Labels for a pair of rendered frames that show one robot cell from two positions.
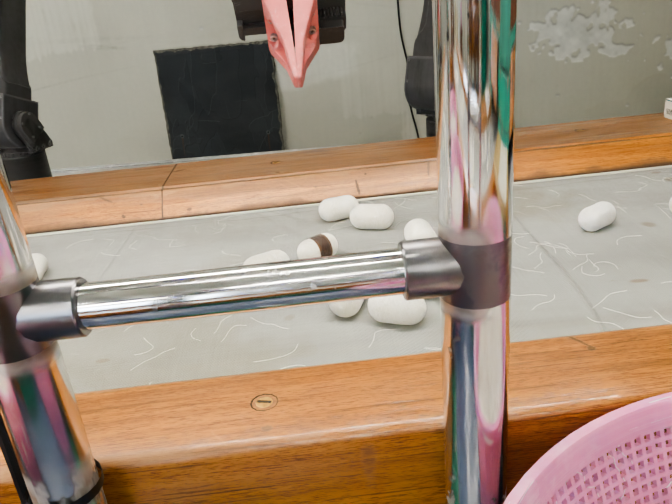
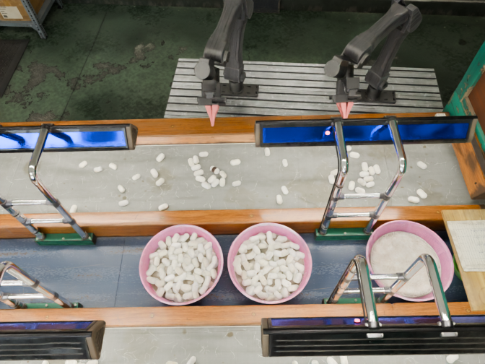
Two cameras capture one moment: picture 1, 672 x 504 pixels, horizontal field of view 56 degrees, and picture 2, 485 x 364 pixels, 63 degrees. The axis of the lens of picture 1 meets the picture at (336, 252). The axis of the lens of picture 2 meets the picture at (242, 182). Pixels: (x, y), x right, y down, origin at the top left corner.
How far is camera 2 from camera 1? 116 cm
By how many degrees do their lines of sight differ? 35
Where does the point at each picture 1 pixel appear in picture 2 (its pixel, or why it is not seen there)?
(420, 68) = (372, 75)
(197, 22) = not seen: outside the picture
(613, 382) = (388, 217)
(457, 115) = (378, 209)
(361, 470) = (355, 223)
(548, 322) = not seen: hidden behind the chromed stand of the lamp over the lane
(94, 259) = (294, 158)
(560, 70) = not seen: outside the picture
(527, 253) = (385, 174)
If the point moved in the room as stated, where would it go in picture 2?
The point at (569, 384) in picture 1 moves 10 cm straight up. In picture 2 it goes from (383, 216) to (392, 201)
